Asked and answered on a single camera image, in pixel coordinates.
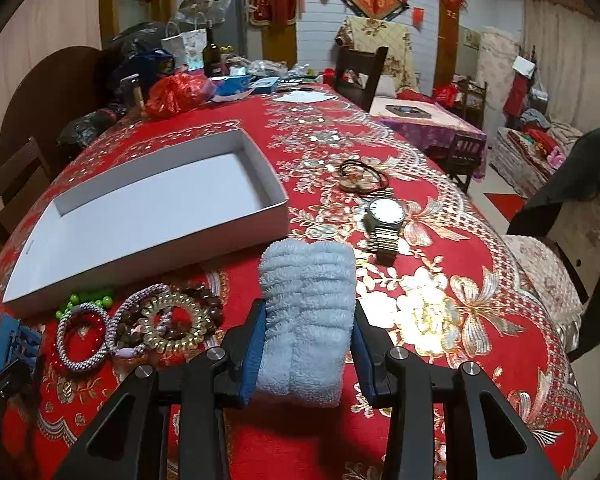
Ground white paper gift bag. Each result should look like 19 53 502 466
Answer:
161 12 208 71

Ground light blue towel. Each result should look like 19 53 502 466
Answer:
256 240 357 409

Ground dark flat tray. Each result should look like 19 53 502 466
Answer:
385 104 433 120

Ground red floral tablecloth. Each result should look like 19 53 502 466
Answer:
0 82 598 480

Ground lavender braided cord bracelet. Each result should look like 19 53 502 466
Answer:
107 282 171 361

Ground beige floral cloth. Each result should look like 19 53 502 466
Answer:
336 16 418 93

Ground cluttered sofa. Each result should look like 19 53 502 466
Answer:
492 110 588 198

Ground floral seat cushion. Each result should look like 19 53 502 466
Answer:
502 234 586 331

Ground green bead bracelet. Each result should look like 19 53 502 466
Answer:
56 285 116 321

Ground beige backed chair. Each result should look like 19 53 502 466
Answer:
505 170 600 356

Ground dark wooden dining chair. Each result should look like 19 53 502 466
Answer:
332 46 390 113

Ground brown wooden bead bracelet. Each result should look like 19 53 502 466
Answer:
115 285 226 356

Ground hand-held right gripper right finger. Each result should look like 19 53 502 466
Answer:
352 300 563 480

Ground wooden handled tool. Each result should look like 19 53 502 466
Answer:
120 74 147 111

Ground white shallow cardboard box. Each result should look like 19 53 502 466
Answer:
2 120 291 318

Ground red floor mat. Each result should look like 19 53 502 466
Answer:
484 192 528 221

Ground silver metal wristwatch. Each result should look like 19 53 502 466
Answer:
362 191 408 266

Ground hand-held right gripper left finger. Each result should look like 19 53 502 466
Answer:
55 299 268 480

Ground brown hair tie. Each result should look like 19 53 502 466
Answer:
355 165 392 195

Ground black hair tie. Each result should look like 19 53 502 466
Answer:
341 159 377 181

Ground white paper sheet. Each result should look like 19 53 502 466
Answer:
272 87 338 105

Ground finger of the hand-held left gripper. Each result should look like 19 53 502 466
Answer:
0 362 43 443

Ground blue hair clip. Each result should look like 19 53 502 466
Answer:
0 314 44 377

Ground grey refrigerator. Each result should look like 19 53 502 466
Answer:
215 0 248 58

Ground side table with purple cloth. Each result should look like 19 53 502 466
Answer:
370 95 488 161

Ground wooden chair with slats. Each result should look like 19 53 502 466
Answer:
455 76 488 131

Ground small black plastic bag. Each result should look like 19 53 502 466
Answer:
57 107 131 151

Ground dark wine bottle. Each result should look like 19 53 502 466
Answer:
203 20 224 78

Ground gold spiral hair tie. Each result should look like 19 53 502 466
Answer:
140 292 213 353

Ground black jacket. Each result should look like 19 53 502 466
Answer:
507 127 600 361

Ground blue bag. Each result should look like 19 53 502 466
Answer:
112 49 176 96

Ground large black plastic bag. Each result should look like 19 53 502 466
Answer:
102 21 173 61

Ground purple white braided bracelet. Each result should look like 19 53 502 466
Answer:
55 301 112 373

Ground brown wooden side chair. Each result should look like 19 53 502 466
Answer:
0 137 53 246

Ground round wooden tabletop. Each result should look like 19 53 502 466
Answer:
0 46 106 171

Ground beige curtain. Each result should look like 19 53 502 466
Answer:
522 0 600 133

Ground red shiny bow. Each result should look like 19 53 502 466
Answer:
144 71 216 121

